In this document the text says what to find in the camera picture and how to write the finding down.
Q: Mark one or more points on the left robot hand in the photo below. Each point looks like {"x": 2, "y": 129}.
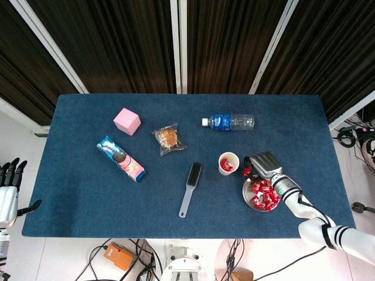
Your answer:
{"x": 7, "y": 205}

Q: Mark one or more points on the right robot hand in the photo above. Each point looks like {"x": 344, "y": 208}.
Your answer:
{"x": 266, "y": 164}

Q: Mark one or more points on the red candy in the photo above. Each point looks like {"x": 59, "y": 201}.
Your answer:
{"x": 267, "y": 183}
{"x": 224, "y": 162}
{"x": 273, "y": 193}
{"x": 230, "y": 167}
{"x": 254, "y": 191}
{"x": 256, "y": 200}
{"x": 266, "y": 200}
{"x": 263, "y": 192}
{"x": 258, "y": 185}
{"x": 270, "y": 207}
{"x": 247, "y": 171}

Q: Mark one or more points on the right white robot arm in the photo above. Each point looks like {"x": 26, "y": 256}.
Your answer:
{"x": 293, "y": 202}

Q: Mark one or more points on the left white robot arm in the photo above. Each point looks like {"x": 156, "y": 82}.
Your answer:
{"x": 3, "y": 248}

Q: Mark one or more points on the white paper cup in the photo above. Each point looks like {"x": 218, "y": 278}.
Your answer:
{"x": 235, "y": 159}

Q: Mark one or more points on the silver metal plate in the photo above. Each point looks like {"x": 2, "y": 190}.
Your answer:
{"x": 247, "y": 193}

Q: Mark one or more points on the clear bottle blue label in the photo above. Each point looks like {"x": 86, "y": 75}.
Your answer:
{"x": 225, "y": 122}

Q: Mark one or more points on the grey brush black bristles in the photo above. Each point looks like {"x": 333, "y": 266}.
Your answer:
{"x": 194, "y": 175}

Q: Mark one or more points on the blue table cloth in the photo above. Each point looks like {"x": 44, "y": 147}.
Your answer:
{"x": 88, "y": 205}

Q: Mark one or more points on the bread in clear wrapper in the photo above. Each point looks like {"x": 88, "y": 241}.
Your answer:
{"x": 169, "y": 139}

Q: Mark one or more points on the black stand foot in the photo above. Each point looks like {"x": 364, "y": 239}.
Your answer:
{"x": 357, "y": 207}

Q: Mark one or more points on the black and white ball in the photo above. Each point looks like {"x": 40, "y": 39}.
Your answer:
{"x": 369, "y": 152}

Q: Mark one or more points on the brown rounded object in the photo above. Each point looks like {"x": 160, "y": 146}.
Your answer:
{"x": 243, "y": 275}

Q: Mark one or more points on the black electronic box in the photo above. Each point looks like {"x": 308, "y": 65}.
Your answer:
{"x": 369, "y": 115}

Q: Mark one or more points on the orange box device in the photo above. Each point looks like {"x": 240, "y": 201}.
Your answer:
{"x": 118, "y": 256}

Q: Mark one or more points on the blue Oreo cookie box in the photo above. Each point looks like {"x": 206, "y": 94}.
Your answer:
{"x": 121, "y": 159}

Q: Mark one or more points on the dark brown curtain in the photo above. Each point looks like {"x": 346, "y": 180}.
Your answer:
{"x": 337, "y": 58}
{"x": 23, "y": 73}
{"x": 117, "y": 44}
{"x": 228, "y": 44}

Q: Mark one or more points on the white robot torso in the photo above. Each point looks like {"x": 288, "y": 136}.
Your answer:
{"x": 183, "y": 266}

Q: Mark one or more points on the pink foam cube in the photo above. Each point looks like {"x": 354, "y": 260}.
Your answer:
{"x": 127, "y": 121}

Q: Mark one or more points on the black frame foot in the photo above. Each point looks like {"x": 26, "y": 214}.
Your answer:
{"x": 41, "y": 135}

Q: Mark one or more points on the white frame post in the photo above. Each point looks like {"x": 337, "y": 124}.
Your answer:
{"x": 351, "y": 111}
{"x": 175, "y": 44}
{"x": 17, "y": 112}
{"x": 49, "y": 44}
{"x": 272, "y": 44}
{"x": 183, "y": 44}

